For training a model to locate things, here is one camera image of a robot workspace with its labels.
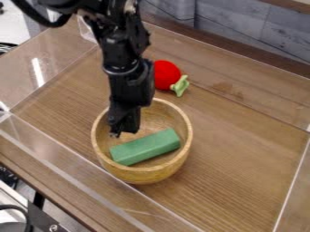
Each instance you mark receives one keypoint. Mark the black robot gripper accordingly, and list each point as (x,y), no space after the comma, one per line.
(131,92)

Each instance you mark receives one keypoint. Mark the green rectangular block stick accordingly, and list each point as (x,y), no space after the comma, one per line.
(145,148)

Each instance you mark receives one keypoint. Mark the brown wooden bowl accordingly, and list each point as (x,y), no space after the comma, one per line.
(160,116)

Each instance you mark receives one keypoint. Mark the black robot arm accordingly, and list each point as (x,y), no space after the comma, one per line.
(122,39)

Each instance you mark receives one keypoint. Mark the red plush strawberry toy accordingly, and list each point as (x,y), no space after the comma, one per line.
(168,78)

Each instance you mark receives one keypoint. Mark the black metal table leg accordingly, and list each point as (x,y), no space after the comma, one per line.
(38,200)

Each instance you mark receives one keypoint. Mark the clear acrylic enclosure wall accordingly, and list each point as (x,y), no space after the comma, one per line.
(247,103)

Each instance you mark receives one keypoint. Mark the clear acrylic corner bracket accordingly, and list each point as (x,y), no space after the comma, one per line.
(85,24)

